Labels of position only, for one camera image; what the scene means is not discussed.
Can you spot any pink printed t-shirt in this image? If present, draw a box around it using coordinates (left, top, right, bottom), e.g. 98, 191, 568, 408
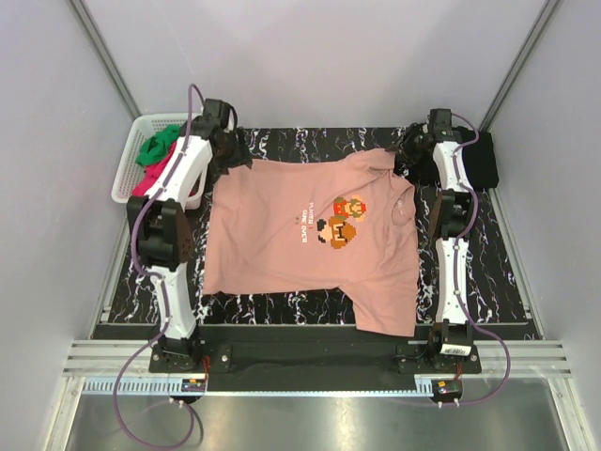
203, 148, 420, 337

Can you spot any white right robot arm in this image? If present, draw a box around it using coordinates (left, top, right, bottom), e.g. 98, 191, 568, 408
389, 108, 479, 374

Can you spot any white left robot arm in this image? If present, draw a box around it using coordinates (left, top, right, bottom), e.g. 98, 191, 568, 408
126, 99, 252, 372

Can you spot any black folded t-shirt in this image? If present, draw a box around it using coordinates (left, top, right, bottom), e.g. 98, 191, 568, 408
398, 126, 501, 190

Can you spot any red crumpled t-shirt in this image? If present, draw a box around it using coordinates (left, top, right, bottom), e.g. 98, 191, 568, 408
131, 162, 206, 199

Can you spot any green crumpled t-shirt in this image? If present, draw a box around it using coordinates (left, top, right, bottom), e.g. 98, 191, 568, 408
135, 125, 180, 167

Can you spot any white plastic basket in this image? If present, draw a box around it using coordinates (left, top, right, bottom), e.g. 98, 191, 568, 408
112, 113, 212, 210

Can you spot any left small electronics module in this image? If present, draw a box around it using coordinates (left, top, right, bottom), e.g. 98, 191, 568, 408
181, 378, 207, 393

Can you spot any small electronics module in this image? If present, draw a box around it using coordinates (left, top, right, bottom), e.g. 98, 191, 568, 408
432, 379, 463, 406
181, 378, 207, 393

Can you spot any right small electronics module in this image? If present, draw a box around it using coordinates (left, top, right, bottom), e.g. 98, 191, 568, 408
432, 379, 463, 406

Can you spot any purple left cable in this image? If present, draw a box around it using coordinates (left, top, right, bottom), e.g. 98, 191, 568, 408
114, 83, 208, 444

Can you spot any purple cable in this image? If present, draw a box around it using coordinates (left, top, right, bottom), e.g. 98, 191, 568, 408
439, 108, 511, 409
114, 83, 208, 444

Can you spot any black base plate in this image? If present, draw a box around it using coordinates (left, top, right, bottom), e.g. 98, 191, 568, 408
149, 340, 482, 394

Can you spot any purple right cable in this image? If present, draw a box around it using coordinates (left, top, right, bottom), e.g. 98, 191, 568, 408
439, 108, 511, 409

